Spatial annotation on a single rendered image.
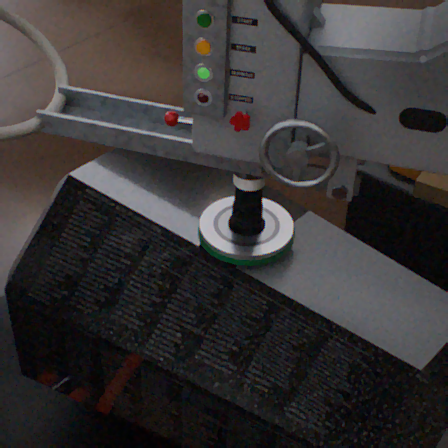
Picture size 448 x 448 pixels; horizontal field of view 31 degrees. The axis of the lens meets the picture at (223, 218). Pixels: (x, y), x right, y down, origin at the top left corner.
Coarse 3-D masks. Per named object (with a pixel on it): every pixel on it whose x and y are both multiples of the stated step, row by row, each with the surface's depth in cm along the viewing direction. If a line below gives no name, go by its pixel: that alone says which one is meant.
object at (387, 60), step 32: (288, 32) 135; (320, 32) 143; (352, 32) 143; (384, 32) 142; (416, 32) 142; (320, 64) 137; (352, 64) 138; (384, 64) 137; (416, 64) 135; (320, 96) 144; (352, 96) 141; (384, 96) 141; (416, 96) 139; (352, 128) 146; (384, 128) 144; (416, 128) 143; (352, 160) 152; (384, 160) 149; (416, 160) 147; (352, 192) 157
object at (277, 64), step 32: (256, 0) 135; (288, 0) 133; (320, 0) 151; (256, 32) 138; (256, 64) 142; (288, 64) 140; (256, 96) 146; (288, 96) 144; (224, 128) 152; (256, 128) 150; (256, 160) 155
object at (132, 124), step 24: (72, 96) 177; (96, 96) 175; (120, 96) 175; (48, 120) 169; (72, 120) 167; (96, 120) 175; (120, 120) 175; (144, 120) 176; (120, 144) 168; (144, 144) 166; (168, 144) 164; (240, 168) 163; (264, 168) 161; (288, 168) 160; (312, 168) 159; (336, 192) 156
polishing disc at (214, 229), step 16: (208, 208) 184; (224, 208) 184; (272, 208) 185; (208, 224) 180; (224, 224) 180; (272, 224) 180; (288, 224) 180; (208, 240) 175; (224, 240) 175; (240, 240) 176; (256, 240) 176; (272, 240) 176; (288, 240) 176; (240, 256) 172; (256, 256) 172
